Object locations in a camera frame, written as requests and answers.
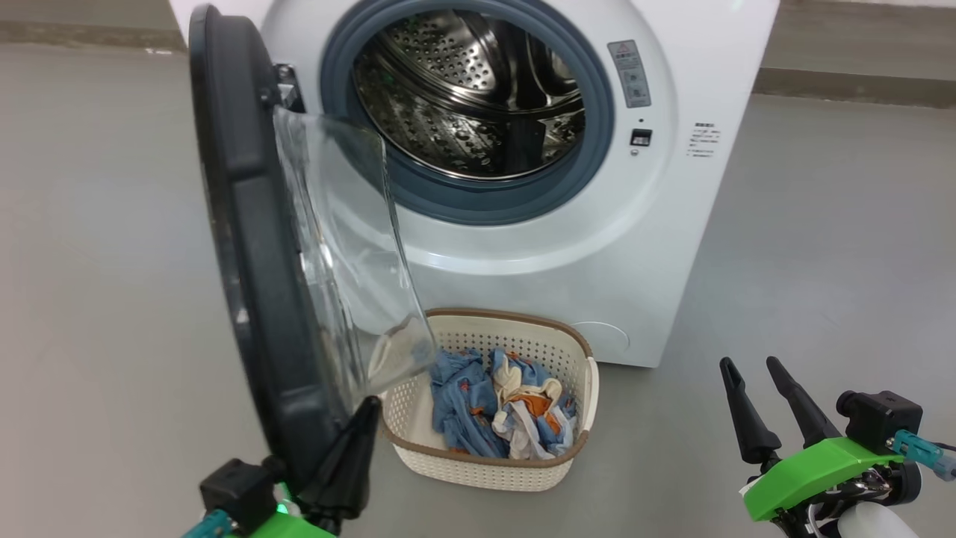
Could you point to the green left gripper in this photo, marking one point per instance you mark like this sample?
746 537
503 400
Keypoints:
295 527

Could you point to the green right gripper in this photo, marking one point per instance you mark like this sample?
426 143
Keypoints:
806 471

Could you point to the blue garment with orange prints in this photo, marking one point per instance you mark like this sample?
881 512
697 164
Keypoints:
459 403

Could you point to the blue white orange garment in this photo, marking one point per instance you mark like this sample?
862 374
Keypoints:
534 407

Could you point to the black round glass washer door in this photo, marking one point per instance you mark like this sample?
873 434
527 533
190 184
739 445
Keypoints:
254 261

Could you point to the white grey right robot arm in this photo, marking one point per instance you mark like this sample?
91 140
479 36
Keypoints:
877 523

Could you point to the teal connector on left gripper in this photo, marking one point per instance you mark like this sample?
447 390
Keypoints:
208 525

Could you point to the teal connector on gripper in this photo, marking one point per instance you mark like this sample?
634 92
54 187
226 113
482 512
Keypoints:
919 450
208 525

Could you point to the teal connector on right gripper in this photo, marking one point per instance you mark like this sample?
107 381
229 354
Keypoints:
919 450

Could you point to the white front-load washing machine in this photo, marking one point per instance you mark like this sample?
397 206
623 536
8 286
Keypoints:
672 246

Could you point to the printed text warning label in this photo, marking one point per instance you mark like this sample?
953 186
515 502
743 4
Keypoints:
703 140

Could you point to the black door latch socket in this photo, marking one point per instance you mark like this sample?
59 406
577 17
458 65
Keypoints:
641 137

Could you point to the metal door hinge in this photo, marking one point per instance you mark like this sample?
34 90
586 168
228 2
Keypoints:
290 86

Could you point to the cream perforated basket brown rim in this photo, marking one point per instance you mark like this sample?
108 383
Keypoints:
478 471

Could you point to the round white filter cover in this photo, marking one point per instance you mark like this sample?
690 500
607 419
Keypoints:
609 340

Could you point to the grey warning sticker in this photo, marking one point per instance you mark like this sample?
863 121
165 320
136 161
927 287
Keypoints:
629 73

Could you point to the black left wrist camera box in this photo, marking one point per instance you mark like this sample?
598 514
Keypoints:
239 489

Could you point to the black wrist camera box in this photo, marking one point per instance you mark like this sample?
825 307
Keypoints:
881 420
239 489

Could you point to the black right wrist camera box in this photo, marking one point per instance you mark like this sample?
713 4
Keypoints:
881 420

